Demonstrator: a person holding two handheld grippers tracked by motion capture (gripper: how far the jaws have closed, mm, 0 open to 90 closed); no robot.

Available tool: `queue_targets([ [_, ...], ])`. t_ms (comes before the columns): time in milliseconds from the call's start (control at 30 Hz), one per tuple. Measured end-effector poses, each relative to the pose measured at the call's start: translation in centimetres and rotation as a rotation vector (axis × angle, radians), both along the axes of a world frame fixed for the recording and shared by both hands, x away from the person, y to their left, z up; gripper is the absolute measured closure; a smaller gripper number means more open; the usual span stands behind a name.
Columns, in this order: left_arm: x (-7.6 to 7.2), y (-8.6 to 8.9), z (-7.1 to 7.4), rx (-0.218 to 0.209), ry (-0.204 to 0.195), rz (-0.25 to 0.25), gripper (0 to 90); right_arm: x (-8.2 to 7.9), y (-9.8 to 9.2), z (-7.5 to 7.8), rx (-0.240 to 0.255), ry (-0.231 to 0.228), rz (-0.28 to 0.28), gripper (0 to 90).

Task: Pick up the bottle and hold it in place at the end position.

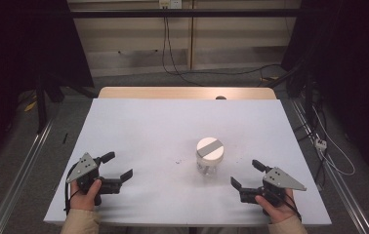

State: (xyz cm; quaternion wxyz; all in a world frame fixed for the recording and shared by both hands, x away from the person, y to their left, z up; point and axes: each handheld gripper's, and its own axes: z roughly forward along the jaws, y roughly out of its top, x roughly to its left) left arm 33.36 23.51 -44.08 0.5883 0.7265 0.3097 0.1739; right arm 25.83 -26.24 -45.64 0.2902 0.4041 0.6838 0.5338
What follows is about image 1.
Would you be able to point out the dark curtain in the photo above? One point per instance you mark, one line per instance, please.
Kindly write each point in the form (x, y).
(351, 65)
(16, 48)

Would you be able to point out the clear jar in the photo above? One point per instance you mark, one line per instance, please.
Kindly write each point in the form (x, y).
(207, 169)

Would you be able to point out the black stand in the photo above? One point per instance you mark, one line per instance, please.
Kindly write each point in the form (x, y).
(41, 104)
(307, 94)

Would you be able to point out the white power strip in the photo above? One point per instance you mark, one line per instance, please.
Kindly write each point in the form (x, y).
(320, 144)

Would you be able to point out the white table board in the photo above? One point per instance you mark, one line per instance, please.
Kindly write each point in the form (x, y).
(140, 130)

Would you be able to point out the person's left hand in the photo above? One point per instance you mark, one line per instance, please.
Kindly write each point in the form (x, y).
(82, 201)

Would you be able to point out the person's right hand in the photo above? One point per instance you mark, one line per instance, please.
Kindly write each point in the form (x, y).
(280, 213)

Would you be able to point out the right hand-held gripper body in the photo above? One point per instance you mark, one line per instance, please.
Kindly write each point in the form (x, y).
(278, 180)

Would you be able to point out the white wall socket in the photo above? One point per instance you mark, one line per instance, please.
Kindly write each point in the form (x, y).
(170, 4)

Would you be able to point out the black horizontal bar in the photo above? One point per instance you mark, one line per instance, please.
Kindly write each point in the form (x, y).
(124, 13)

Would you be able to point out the wooden table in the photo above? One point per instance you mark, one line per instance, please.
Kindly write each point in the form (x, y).
(156, 92)

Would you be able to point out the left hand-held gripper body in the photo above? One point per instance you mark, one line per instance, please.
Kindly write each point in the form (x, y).
(86, 177)

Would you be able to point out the small black floor object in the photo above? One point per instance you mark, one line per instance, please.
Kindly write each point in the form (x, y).
(65, 138)

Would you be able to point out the yellow floor tape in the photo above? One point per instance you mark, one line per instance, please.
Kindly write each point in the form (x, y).
(30, 106)

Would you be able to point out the aluminium floor rail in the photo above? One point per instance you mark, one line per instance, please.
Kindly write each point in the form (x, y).
(20, 175)
(342, 191)

